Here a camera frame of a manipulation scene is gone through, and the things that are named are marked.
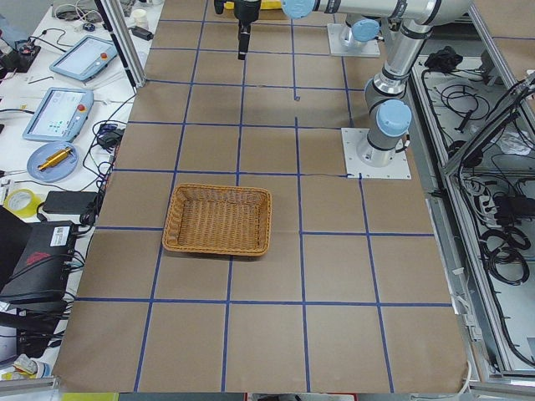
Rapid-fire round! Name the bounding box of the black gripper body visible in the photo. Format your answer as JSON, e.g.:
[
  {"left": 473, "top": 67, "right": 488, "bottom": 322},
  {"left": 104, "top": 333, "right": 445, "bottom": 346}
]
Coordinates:
[{"left": 233, "top": 0, "right": 262, "bottom": 25}]

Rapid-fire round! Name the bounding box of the brass cylinder tool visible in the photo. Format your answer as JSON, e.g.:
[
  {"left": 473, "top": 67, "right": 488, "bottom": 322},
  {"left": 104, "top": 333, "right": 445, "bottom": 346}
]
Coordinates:
[{"left": 38, "top": 147, "right": 73, "bottom": 171}]

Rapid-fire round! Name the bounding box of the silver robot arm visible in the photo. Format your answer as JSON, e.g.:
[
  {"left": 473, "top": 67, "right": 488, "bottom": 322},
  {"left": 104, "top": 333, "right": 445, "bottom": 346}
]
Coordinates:
[
  {"left": 282, "top": 0, "right": 472, "bottom": 168},
  {"left": 339, "top": 13, "right": 380, "bottom": 48}
]

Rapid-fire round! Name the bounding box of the yellow tape roll on desk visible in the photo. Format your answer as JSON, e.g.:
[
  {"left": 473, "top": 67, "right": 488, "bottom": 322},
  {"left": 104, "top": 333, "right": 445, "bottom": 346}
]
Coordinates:
[{"left": 3, "top": 189, "right": 42, "bottom": 219}]

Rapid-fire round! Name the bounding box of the lower teach pendant tablet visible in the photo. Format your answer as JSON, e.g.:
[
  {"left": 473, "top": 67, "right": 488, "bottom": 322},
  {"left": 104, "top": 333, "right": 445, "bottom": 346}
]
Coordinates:
[{"left": 23, "top": 87, "right": 94, "bottom": 142}]

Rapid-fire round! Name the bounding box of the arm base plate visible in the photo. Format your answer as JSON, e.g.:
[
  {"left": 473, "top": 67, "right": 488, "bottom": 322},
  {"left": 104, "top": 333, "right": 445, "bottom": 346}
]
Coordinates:
[
  {"left": 327, "top": 23, "right": 380, "bottom": 58},
  {"left": 341, "top": 128, "right": 411, "bottom": 180}
]

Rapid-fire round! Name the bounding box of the white paper cup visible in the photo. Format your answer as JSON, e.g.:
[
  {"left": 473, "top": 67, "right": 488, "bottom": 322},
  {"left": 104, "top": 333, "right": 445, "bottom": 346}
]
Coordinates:
[{"left": 130, "top": 8, "right": 149, "bottom": 29}]

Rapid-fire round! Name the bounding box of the black power adapter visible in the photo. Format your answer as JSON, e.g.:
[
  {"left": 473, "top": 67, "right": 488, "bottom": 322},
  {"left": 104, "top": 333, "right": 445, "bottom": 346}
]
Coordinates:
[{"left": 42, "top": 191, "right": 97, "bottom": 215}]

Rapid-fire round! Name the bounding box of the blue plate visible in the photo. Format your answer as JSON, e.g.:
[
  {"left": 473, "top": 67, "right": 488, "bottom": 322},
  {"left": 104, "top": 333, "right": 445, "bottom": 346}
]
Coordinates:
[{"left": 27, "top": 141, "right": 79, "bottom": 183}]

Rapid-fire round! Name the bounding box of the brown wicker basket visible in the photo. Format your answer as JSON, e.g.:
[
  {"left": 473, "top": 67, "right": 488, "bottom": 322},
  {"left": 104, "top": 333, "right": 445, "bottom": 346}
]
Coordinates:
[{"left": 162, "top": 183, "right": 272, "bottom": 256}]

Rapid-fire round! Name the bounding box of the upper teach pendant tablet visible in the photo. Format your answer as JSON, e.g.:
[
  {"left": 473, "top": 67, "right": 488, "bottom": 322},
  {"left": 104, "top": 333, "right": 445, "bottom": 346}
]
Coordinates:
[{"left": 49, "top": 35, "right": 118, "bottom": 82}]

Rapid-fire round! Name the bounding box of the black computer box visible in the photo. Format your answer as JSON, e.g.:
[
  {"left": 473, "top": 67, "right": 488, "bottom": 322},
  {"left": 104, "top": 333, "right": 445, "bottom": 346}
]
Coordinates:
[{"left": 1, "top": 208, "right": 77, "bottom": 305}]

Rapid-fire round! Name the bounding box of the teach pendant tablet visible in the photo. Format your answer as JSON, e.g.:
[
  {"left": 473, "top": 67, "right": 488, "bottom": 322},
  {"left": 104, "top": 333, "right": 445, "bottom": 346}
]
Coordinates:
[
  {"left": 49, "top": 35, "right": 118, "bottom": 82},
  {"left": 23, "top": 87, "right": 94, "bottom": 142}
]

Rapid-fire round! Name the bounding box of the aluminium frame post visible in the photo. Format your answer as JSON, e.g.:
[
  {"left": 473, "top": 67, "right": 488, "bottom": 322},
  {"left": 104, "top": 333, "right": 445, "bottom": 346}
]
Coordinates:
[{"left": 95, "top": 0, "right": 146, "bottom": 89}]

